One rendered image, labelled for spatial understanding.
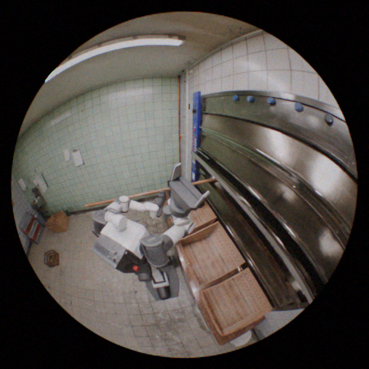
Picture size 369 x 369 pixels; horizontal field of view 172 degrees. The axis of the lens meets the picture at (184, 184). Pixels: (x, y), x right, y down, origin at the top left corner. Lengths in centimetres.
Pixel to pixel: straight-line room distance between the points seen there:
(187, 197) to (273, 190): 57
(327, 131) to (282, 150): 28
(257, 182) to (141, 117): 192
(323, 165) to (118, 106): 236
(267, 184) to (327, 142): 45
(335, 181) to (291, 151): 28
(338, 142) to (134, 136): 233
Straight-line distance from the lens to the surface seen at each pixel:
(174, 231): 66
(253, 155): 81
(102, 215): 80
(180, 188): 33
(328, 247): 77
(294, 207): 73
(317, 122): 66
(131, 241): 61
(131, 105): 213
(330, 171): 65
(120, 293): 214
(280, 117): 72
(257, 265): 112
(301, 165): 65
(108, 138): 224
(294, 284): 105
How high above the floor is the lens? 190
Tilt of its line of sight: 37 degrees down
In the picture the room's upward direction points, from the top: straight up
